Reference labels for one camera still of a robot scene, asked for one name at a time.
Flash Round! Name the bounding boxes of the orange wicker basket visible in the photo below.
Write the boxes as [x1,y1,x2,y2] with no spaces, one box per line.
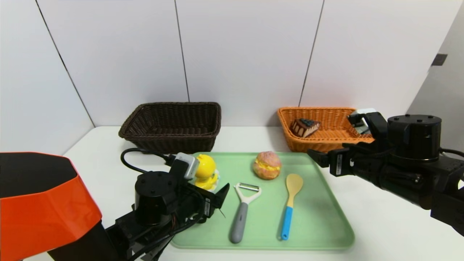
[278,107,376,153]

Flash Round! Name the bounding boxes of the light green plastic tray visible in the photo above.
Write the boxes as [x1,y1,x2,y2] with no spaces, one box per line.
[170,152,356,250]

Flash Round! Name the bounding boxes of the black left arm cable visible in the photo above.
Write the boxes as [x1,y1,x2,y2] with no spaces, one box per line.
[121,148,176,174]

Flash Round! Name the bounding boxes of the chocolate cake slice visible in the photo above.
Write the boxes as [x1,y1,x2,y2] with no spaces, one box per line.
[291,118,321,138]

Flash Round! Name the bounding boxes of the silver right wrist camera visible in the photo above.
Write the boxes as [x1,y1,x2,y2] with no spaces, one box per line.
[348,108,378,135]

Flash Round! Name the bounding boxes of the wooden spoon with blue handle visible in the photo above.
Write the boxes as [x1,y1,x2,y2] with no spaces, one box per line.
[281,174,304,240]

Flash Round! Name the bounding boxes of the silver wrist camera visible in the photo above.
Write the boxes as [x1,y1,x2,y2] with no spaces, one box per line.
[173,152,200,181]
[348,108,378,135]

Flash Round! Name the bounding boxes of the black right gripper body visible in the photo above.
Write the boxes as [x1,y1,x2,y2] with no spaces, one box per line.
[328,147,382,189]

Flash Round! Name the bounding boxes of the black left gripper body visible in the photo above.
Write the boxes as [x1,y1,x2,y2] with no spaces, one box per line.
[180,183,216,224]

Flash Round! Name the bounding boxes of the white peeler with grey handle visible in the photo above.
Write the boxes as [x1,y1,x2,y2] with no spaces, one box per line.
[229,183,262,244]

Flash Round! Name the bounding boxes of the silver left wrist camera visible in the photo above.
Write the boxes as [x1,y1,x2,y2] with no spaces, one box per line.
[173,152,200,181]

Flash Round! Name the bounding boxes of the yellow duck toy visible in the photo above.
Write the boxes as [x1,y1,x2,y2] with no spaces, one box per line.
[194,154,220,191]

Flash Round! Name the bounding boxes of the cream puff pastry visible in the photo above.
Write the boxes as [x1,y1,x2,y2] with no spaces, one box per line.
[253,151,282,180]

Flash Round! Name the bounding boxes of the dark brown wicker basket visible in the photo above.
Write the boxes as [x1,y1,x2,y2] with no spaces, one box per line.
[119,102,221,154]

